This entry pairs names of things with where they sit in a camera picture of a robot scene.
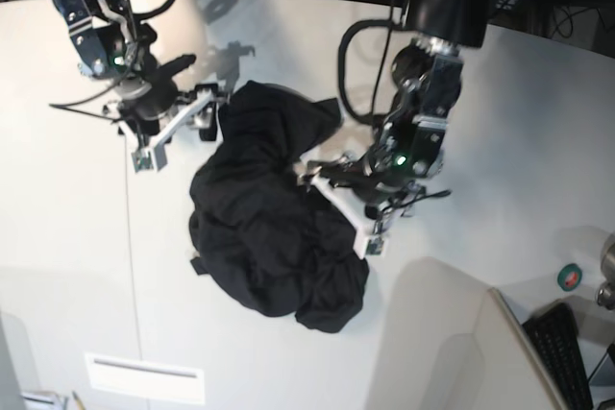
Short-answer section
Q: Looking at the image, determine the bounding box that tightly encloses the white partition panel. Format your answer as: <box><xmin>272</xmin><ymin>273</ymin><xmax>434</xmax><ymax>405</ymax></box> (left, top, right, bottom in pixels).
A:
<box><xmin>473</xmin><ymin>288</ymin><xmax>567</xmax><ymax>409</ymax></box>

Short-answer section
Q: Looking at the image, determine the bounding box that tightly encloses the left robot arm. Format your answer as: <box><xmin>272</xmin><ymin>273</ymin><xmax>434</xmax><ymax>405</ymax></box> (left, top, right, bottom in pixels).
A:
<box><xmin>300</xmin><ymin>0</ymin><xmax>490</xmax><ymax>220</ymax></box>

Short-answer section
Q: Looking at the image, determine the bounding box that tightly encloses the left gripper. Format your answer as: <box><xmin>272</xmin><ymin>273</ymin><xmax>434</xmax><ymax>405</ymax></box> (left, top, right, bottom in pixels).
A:
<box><xmin>297</xmin><ymin>151</ymin><xmax>423</xmax><ymax>218</ymax></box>

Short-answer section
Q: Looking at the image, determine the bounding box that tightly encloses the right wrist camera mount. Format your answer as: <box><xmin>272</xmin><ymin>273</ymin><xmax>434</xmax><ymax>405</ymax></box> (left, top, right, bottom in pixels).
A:
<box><xmin>117</xmin><ymin>92</ymin><xmax>219</xmax><ymax>173</ymax></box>

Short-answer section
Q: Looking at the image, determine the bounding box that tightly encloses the white cable tray lid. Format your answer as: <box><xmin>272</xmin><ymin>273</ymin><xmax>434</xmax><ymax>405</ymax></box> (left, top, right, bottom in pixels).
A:
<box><xmin>85</xmin><ymin>353</ymin><xmax>206</xmax><ymax>405</ymax></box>

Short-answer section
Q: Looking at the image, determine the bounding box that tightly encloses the green tape roll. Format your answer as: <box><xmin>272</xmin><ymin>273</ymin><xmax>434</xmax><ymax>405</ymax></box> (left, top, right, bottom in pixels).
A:
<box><xmin>556</xmin><ymin>263</ymin><xmax>583</xmax><ymax>292</ymax></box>

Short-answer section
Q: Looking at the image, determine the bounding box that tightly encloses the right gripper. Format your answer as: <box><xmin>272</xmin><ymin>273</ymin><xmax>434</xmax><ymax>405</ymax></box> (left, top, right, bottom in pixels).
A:
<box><xmin>111</xmin><ymin>54</ymin><xmax>232</xmax><ymax>142</ymax></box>

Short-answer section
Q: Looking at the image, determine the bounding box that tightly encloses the metal cylinder stand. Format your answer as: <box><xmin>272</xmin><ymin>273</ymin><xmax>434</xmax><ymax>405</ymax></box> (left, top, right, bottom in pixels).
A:
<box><xmin>596</xmin><ymin>245</ymin><xmax>615</xmax><ymax>311</ymax></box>

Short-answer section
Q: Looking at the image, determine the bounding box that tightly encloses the black t-shirt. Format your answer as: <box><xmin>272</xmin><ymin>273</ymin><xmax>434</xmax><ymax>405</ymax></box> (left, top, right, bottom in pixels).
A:
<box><xmin>188</xmin><ymin>81</ymin><xmax>370</xmax><ymax>334</ymax></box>

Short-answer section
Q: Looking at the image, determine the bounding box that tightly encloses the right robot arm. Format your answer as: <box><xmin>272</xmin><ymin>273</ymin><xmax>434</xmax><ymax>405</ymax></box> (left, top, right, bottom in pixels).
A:
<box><xmin>52</xmin><ymin>0</ymin><xmax>227</xmax><ymax>147</ymax></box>

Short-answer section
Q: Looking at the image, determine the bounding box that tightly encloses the black keyboard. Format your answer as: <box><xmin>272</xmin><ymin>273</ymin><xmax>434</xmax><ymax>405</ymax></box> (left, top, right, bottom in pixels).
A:
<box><xmin>523</xmin><ymin>302</ymin><xmax>594</xmax><ymax>410</ymax></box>

